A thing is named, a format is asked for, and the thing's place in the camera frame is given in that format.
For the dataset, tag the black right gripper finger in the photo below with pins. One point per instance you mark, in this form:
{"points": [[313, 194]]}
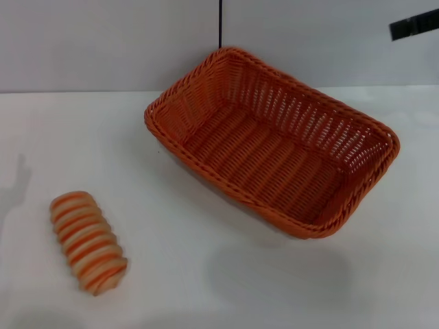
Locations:
{"points": [[413, 24]]}

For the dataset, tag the orange cream striped bread roll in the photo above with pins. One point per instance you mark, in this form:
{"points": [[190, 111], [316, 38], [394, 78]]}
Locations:
{"points": [[85, 240]]}

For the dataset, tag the orange woven rectangular basket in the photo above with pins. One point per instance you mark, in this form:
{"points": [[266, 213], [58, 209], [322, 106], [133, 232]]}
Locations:
{"points": [[260, 164]]}

